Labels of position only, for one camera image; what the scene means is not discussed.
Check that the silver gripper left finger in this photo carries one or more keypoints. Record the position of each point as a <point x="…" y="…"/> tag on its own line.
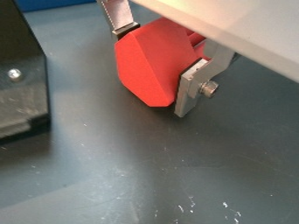
<point x="119" y="17"/>

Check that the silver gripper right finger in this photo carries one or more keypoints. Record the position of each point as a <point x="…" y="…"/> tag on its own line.
<point x="196" y="79"/>

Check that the red three prong object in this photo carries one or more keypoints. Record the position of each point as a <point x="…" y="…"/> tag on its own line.
<point x="153" y="54"/>

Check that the black curved fixture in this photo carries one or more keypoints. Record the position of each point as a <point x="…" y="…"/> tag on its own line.
<point x="25" y="100"/>

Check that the blue shape sorter block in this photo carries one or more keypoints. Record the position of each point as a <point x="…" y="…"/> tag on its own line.
<point x="37" y="5"/>

